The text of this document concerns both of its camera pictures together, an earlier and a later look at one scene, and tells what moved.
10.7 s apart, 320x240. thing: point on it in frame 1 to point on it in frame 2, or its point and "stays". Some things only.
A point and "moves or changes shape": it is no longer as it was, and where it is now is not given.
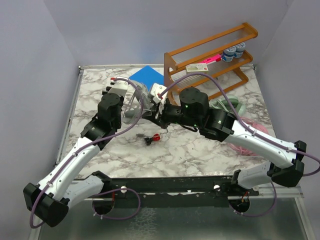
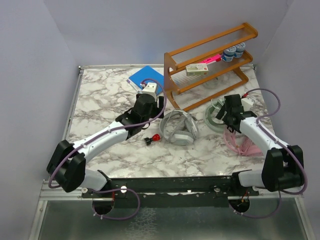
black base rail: [172, 192] stays
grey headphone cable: [148, 140] moves or changes shape
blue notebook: [148, 75] stays
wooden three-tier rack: [211, 65] stays
